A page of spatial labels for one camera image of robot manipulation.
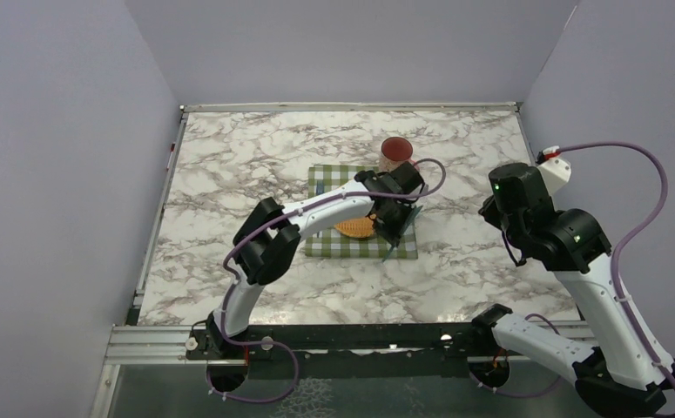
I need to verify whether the teal plastic knife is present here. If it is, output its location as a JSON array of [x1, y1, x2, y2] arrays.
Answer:
[[381, 206, 422, 263]]

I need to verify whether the orange woven plate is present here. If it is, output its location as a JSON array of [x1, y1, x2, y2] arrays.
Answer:
[[334, 217, 375, 239]]

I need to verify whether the pink ceramic mug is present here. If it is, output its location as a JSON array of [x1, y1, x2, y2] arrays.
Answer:
[[378, 137, 414, 172]]

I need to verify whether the green white checkered cloth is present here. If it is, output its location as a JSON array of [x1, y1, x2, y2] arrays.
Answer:
[[303, 164, 419, 260]]

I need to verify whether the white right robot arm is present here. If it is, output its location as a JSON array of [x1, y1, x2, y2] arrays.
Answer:
[[470, 159, 675, 417]]

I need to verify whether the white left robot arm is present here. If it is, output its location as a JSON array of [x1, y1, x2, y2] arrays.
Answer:
[[206, 162, 427, 358]]

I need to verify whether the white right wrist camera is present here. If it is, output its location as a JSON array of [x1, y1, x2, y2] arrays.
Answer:
[[537, 146, 572, 196]]

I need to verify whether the aluminium mounting rail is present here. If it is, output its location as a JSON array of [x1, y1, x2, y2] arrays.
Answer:
[[105, 322, 497, 365]]

